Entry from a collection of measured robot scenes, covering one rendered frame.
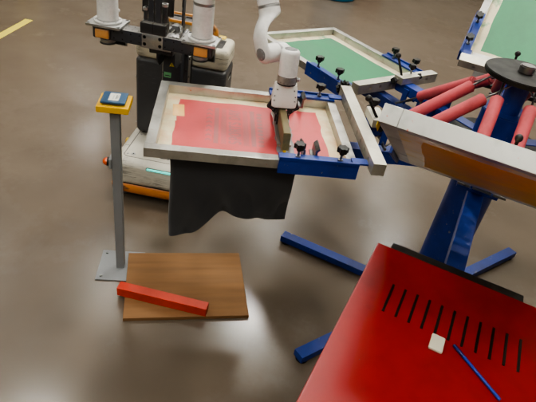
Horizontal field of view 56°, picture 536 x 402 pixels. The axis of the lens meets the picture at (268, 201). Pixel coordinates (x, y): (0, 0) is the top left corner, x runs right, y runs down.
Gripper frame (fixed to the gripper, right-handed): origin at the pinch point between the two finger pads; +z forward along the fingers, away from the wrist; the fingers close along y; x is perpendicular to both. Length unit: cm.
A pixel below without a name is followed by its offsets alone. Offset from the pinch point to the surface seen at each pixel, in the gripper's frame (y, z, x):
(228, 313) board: 14, 99, 13
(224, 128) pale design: 22.8, 5.1, 2.2
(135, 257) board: 64, 96, -23
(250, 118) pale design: 12.0, 4.8, -8.4
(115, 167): 70, 35, -12
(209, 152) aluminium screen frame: 28.4, 2.8, 28.6
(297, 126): -8.0, 5.4, -5.5
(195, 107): 35.2, 3.9, -13.7
